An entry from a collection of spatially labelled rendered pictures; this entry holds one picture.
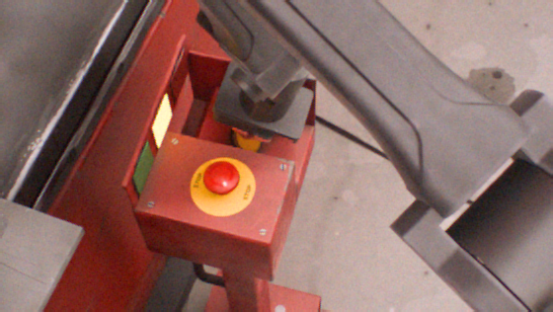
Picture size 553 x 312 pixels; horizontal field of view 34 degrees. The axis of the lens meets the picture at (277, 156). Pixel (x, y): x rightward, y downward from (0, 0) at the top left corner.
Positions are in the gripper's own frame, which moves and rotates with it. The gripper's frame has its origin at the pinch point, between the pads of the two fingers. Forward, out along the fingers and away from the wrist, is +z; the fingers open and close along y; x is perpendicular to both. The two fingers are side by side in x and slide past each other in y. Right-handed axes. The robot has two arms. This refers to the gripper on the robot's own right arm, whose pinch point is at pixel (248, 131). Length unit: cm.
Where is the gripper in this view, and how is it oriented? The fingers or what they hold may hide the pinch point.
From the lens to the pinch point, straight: 109.0
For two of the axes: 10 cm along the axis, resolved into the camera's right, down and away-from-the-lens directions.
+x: -2.8, 8.6, -4.2
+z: -2.3, 3.7, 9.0
